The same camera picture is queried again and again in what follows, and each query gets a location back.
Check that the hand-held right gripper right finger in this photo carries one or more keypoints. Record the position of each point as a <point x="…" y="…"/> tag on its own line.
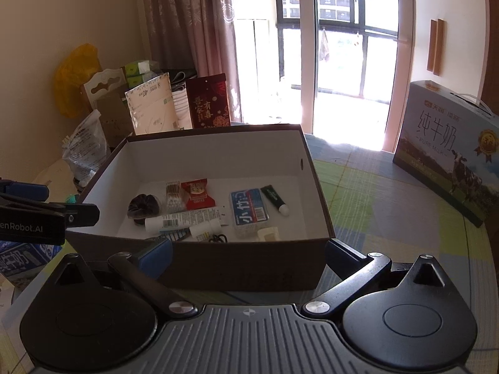
<point x="339" y="257"/>

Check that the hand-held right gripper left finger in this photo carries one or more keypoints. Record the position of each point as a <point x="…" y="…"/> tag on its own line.
<point x="158" y="259"/>

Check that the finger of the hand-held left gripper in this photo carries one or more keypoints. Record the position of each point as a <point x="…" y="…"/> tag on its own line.
<point x="27" y="191"/>
<point x="84" y="215"/>

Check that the striped hair clip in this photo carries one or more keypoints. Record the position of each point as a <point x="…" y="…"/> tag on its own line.
<point x="175" y="235"/>

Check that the white blue toothpaste tube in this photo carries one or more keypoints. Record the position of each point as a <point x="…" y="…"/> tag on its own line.
<point x="175" y="222"/>

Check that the dark velvet scrunchie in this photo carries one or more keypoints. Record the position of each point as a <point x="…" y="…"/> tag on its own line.
<point x="144" y="208"/>

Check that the small white tube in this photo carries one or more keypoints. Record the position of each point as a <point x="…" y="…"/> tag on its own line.
<point x="204" y="230"/>

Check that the cotton swab packet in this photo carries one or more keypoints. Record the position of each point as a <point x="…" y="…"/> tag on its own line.
<point x="172" y="196"/>

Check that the cream hair claw clip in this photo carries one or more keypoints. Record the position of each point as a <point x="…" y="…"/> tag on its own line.
<point x="268" y="234"/>

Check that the red snack packet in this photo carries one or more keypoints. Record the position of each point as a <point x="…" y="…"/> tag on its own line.
<point x="197" y="194"/>

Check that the brown cardboard box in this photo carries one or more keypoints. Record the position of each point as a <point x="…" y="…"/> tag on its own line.
<point x="234" y="268"/>

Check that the dark green small tube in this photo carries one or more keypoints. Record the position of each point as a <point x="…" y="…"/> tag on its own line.
<point x="273" y="196"/>

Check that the blue label floss box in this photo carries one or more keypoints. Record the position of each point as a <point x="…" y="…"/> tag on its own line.
<point x="249" y="210"/>

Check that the checked cloth desktop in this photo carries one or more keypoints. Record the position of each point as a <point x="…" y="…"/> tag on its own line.
<point x="390" y="222"/>

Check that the green small pack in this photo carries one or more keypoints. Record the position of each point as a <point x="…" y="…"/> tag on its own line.
<point x="72" y="199"/>

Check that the small blue milk carton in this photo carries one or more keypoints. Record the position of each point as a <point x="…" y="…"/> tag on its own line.
<point x="19" y="261"/>

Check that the clear printed plastic bag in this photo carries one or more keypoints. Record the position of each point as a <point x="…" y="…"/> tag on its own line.
<point x="84" y="148"/>

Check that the yellow plastic bag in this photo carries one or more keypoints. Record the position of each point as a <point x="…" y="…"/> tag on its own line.
<point x="72" y="81"/>

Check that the white paper envelope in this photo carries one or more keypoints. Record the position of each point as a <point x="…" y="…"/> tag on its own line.
<point x="152" y="105"/>

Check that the striped paper bag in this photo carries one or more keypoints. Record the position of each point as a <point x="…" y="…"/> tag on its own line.
<point x="181" y="109"/>

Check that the large milk gift carton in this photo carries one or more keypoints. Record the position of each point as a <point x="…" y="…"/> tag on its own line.
<point x="432" y="136"/>

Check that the green tissue pack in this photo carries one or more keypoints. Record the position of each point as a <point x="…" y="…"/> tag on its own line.
<point x="136" y="68"/>

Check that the red gift bag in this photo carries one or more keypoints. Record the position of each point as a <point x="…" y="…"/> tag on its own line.
<point x="206" y="101"/>

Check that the hanging pale cloth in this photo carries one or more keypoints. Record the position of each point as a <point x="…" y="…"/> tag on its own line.
<point x="324" y="48"/>

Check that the pink patterned curtain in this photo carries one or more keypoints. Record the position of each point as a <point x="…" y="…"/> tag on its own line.
<point x="187" y="19"/>

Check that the white sliding door frame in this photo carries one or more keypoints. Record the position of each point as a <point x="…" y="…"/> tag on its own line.
<point x="308" y="66"/>

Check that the dark balcony window frame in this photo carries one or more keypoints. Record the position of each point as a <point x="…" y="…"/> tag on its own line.
<point x="279" y="54"/>

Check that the wooden wall strip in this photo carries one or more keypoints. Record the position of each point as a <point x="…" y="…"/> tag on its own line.
<point x="440" y="46"/>
<point x="431" y="46"/>

